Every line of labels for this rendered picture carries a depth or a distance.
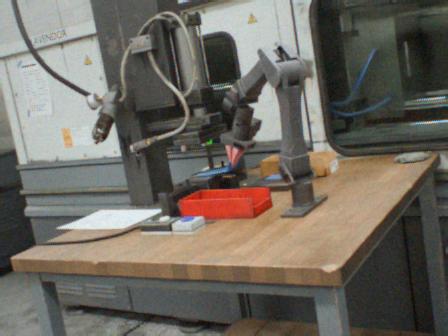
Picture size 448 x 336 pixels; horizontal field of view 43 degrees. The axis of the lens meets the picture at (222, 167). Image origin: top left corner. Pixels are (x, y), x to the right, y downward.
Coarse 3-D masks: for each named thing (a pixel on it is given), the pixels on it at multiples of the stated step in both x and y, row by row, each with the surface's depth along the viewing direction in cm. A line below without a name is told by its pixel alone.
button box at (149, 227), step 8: (144, 224) 163; (152, 224) 162; (160, 224) 160; (168, 224) 159; (120, 232) 167; (128, 232) 168; (144, 232) 164; (152, 232) 162; (160, 232) 161; (168, 232) 159; (80, 240) 166; (88, 240) 166; (96, 240) 166
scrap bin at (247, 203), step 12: (204, 192) 181; (216, 192) 179; (228, 192) 176; (240, 192) 174; (252, 192) 172; (264, 192) 170; (180, 204) 172; (192, 204) 170; (204, 204) 168; (216, 204) 166; (228, 204) 163; (240, 204) 161; (252, 204) 160; (264, 204) 166; (204, 216) 169; (216, 216) 166; (228, 216) 164; (240, 216) 162; (252, 216) 160
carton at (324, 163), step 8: (312, 152) 212; (320, 152) 211; (328, 152) 209; (264, 160) 213; (272, 160) 219; (312, 160) 200; (320, 160) 199; (328, 160) 210; (336, 160) 209; (264, 168) 210; (272, 168) 209; (320, 168) 199; (328, 168) 201; (336, 168) 208; (264, 176) 211; (320, 176) 200
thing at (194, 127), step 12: (192, 108) 190; (168, 120) 203; (180, 120) 192; (192, 120) 190; (204, 120) 187; (216, 120) 190; (192, 132) 184; (204, 132) 185; (216, 132) 191; (180, 144) 186; (192, 144) 191; (204, 144) 191
